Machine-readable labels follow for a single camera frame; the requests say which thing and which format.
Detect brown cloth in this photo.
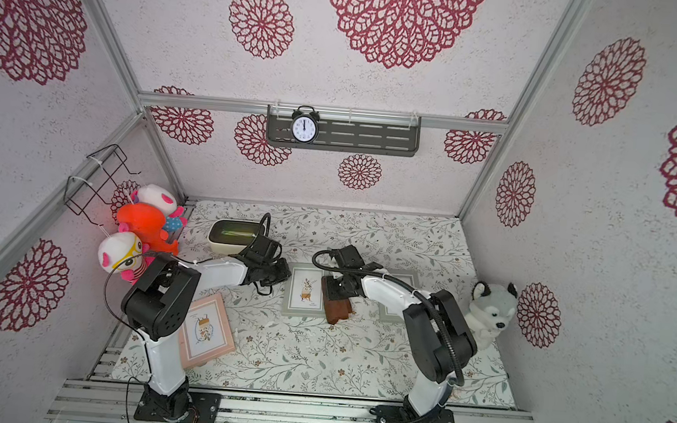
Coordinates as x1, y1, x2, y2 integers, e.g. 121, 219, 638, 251
321, 276, 354, 325

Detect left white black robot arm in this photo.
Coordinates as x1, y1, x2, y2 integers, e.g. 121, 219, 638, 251
121, 213, 291, 400

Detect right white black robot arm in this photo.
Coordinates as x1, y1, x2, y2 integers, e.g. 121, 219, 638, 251
312, 245, 478, 418

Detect cream box with green lid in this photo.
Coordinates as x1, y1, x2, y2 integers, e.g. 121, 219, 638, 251
207, 218, 264, 256

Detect red plush toy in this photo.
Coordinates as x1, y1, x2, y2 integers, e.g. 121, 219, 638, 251
116, 203, 180, 256

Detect white pink plush top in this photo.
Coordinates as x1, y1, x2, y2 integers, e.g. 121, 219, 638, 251
130, 184, 185, 219

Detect black alarm clock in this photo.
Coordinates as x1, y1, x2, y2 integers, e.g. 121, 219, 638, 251
291, 105, 320, 144

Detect white plush with yellow glasses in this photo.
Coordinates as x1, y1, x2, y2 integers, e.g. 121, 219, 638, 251
98, 232, 153, 284

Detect grey husky plush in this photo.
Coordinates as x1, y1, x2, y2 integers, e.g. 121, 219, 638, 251
465, 280, 519, 351

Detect pink picture frame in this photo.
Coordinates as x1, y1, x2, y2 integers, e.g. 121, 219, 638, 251
179, 293, 236, 370

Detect grey wall shelf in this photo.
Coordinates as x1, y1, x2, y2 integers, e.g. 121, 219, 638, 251
265, 105, 422, 157

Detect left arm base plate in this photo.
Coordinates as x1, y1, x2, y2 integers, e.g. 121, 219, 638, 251
133, 380, 222, 423

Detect black wire basket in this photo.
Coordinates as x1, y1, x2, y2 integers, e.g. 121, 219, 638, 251
61, 143, 141, 227

